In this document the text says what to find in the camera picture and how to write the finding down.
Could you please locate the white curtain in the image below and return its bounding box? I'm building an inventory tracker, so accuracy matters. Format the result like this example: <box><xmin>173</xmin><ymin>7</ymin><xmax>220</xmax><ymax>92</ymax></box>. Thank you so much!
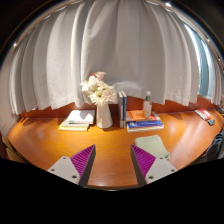
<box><xmin>0</xmin><ymin>0</ymin><xmax>224</xmax><ymax>116</ymax></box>

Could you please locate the white flower bouquet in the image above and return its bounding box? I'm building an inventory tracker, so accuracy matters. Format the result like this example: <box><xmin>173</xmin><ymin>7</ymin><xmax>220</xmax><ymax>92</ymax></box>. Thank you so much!
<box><xmin>79</xmin><ymin>71</ymin><xmax>118</xmax><ymax>108</ymax></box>

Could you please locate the orange lying book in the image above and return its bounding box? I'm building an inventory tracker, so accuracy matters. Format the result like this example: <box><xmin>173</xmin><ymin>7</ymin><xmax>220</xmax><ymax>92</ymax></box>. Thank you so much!
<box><xmin>125</xmin><ymin>109</ymin><xmax>162</xmax><ymax>123</ymax></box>

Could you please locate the white ceramic vase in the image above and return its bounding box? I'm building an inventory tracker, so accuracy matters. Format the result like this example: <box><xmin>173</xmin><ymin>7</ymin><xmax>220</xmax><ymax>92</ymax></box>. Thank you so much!
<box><xmin>95</xmin><ymin>103</ymin><xmax>114</xmax><ymax>130</ymax></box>

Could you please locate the blue lying book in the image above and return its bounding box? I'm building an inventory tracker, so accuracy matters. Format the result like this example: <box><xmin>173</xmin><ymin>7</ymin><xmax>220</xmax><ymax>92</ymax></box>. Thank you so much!
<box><xmin>126</xmin><ymin>119</ymin><xmax>165</xmax><ymax>130</ymax></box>

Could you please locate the window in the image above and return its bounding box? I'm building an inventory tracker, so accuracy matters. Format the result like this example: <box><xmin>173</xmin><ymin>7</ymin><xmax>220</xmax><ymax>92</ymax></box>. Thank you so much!
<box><xmin>186</xmin><ymin>24</ymin><xmax>213</xmax><ymax>99</ymax></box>

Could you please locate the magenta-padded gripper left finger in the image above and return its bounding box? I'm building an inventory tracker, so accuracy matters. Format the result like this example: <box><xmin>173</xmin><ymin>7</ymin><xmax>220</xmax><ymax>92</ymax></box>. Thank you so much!
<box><xmin>46</xmin><ymin>144</ymin><xmax>97</xmax><ymax>188</ymax></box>

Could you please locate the dark bag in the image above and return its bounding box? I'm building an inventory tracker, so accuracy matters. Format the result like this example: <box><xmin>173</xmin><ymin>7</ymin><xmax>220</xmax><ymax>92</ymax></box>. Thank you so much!
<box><xmin>205</xmin><ymin>131</ymin><xmax>224</xmax><ymax>163</ymax></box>

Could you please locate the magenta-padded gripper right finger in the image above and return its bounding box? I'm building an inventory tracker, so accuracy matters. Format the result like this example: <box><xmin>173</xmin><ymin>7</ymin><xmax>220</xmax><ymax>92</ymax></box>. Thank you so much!
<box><xmin>130</xmin><ymin>144</ymin><xmax>179</xmax><ymax>188</ymax></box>

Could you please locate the red flat booklet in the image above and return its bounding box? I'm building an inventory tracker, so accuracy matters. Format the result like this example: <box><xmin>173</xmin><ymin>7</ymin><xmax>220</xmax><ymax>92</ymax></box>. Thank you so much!
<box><xmin>194</xmin><ymin>108</ymin><xmax>212</xmax><ymax>121</ymax></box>

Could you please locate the pale green towel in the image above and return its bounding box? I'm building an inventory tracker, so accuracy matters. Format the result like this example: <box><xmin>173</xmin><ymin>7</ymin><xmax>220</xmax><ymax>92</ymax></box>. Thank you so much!
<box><xmin>133</xmin><ymin>134</ymin><xmax>171</xmax><ymax>160</ymax></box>

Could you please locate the dark grey standing book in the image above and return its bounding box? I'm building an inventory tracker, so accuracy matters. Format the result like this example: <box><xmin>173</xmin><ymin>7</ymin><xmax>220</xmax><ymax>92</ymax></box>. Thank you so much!
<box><xmin>117</xmin><ymin>91</ymin><xmax>125</xmax><ymax>129</ymax></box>

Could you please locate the clear plastic bottle green label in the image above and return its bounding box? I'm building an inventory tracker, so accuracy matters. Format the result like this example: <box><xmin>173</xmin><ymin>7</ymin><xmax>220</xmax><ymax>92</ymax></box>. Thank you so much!
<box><xmin>142</xmin><ymin>90</ymin><xmax>153</xmax><ymax>119</ymax></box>

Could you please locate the white thin lying book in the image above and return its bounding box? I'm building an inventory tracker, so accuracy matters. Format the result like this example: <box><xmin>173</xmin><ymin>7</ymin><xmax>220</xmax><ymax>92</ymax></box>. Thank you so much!
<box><xmin>126</xmin><ymin>124</ymin><xmax>165</xmax><ymax>133</ymax></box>

